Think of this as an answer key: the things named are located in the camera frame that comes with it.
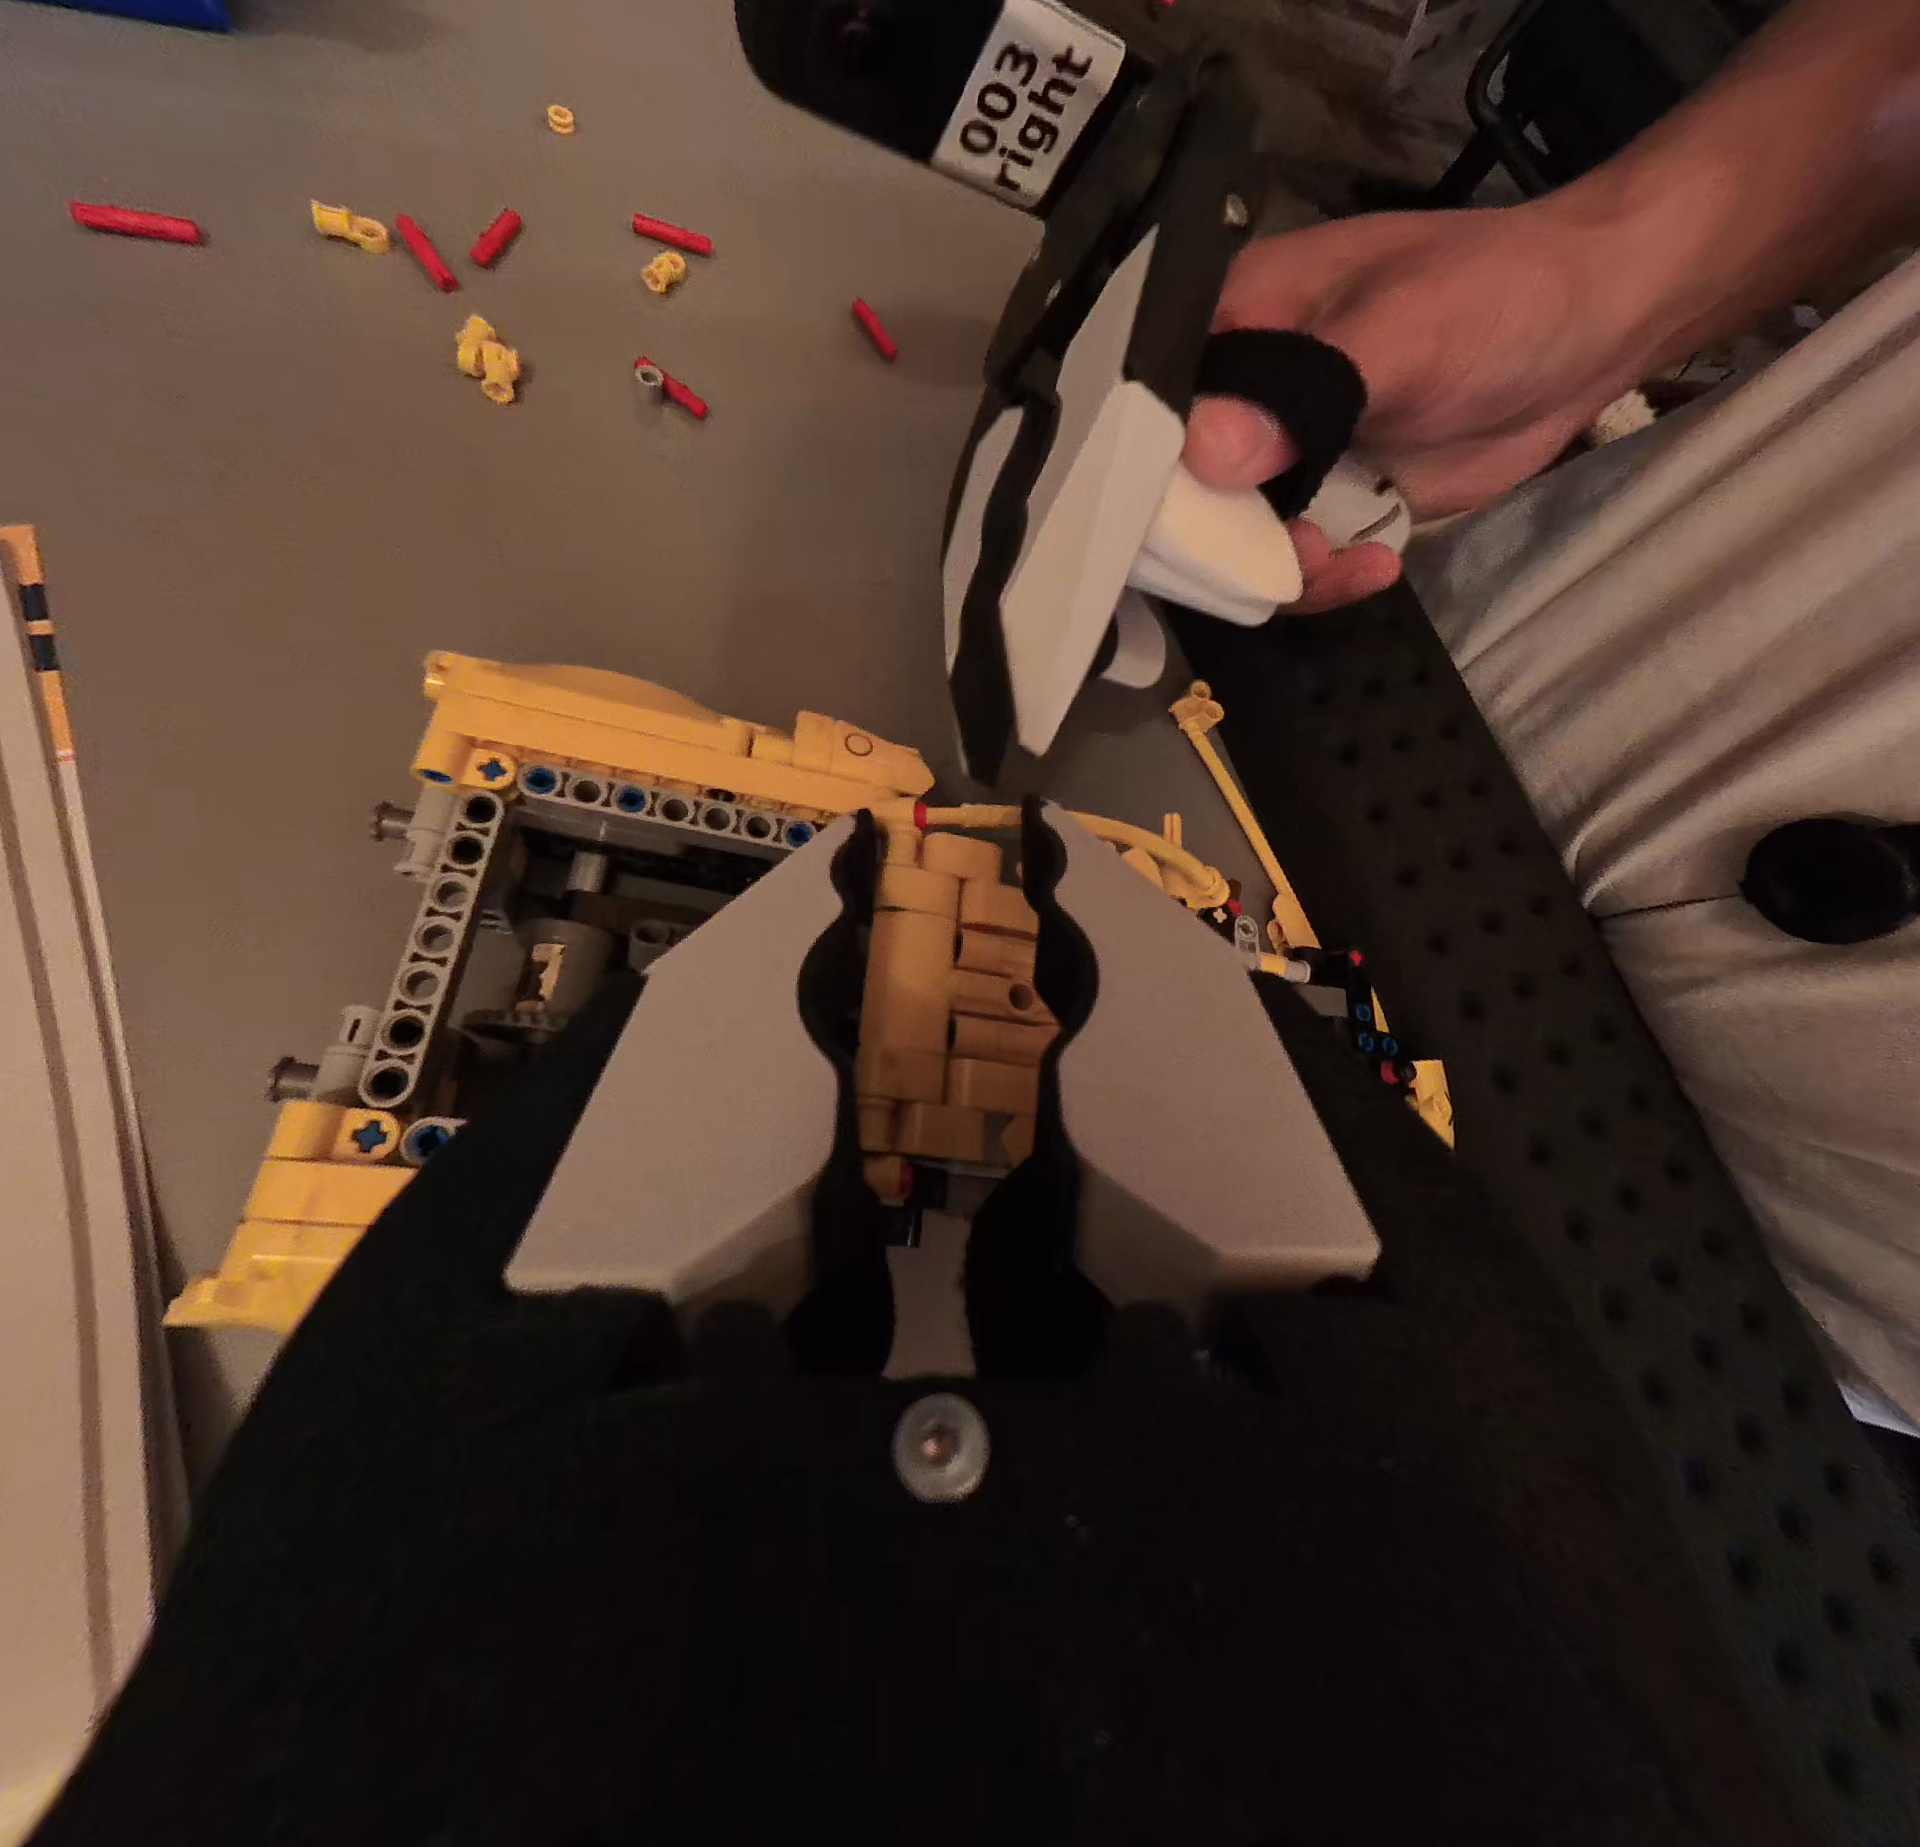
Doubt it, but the yellow toy brick model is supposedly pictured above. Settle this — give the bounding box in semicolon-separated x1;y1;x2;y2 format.
163;649;1456;1332

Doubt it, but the shiny grey cloth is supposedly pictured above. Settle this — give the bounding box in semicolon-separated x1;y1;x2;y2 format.
1410;248;1920;1431

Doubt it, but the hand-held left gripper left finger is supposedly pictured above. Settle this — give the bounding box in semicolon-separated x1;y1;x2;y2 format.
503;810;901;1339

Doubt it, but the person's right hand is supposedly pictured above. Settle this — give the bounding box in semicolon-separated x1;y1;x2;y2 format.
1182;195;1598;619

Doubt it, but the yellow flexible brick rod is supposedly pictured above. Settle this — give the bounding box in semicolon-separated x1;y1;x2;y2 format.
1170;682;1323;965

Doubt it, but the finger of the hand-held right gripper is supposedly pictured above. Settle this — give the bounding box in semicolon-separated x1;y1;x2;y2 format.
938;375;1054;792
995;226;1201;764

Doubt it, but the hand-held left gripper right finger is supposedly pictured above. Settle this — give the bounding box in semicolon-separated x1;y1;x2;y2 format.
962;795;1384;1339

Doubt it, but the black perforated panel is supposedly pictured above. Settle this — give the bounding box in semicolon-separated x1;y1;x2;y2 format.
1170;573;1920;1847

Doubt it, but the open instruction booklet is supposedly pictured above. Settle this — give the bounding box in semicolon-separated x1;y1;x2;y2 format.
0;525;190;1805

